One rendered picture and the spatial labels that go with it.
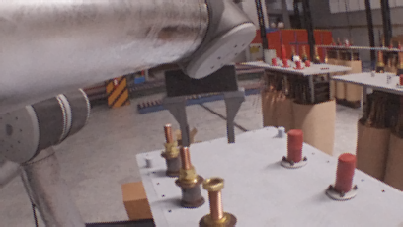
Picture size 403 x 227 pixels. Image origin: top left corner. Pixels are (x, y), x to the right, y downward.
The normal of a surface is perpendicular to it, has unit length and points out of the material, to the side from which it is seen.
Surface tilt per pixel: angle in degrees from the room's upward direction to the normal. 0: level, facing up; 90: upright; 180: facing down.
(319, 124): 90
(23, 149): 90
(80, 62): 128
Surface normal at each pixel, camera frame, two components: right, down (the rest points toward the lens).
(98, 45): 0.83, 0.43
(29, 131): 0.19, 0.13
